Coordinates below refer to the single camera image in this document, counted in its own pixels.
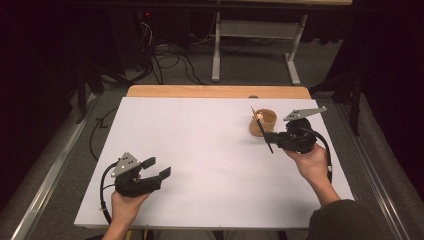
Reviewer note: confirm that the person's right hand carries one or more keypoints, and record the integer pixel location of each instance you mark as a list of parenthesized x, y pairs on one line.
[(311, 165)]

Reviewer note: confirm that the black metal stand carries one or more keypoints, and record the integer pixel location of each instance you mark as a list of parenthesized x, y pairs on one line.
[(356, 106), (81, 93)]

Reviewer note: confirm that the black box with red light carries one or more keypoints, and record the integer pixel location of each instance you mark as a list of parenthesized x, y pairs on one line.
[(146, 33)]

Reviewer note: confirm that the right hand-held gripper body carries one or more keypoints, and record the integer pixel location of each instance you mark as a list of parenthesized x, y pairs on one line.
[(296, 138)]

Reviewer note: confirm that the white board sheet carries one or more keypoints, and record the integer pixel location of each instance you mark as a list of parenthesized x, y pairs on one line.
[(200, 133)]

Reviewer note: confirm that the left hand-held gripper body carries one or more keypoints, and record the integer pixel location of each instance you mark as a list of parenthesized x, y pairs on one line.
[(126, 165)]

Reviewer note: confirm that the person's left hand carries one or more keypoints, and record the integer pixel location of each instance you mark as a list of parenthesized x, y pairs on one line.
[(125, 208)]

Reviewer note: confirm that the wooden table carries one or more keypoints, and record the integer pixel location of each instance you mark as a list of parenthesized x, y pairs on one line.
[(216, 91)]

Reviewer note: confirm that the white-framed desk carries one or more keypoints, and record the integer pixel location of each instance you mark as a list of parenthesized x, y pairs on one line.
[(256, 29)]

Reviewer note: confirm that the round wooden cup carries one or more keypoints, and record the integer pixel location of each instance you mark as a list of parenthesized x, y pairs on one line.
[(270, 121)]

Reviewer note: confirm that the aluminium floor rail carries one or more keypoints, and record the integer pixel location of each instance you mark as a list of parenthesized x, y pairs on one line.
[(50, 183), (376, 186)]

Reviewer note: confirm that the small pale figure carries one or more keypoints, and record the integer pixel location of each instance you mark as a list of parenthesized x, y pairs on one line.
[(259, 116)]

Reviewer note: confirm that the black chopstick with wooden tip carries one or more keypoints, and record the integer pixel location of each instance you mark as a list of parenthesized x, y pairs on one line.
[(262, 131)]

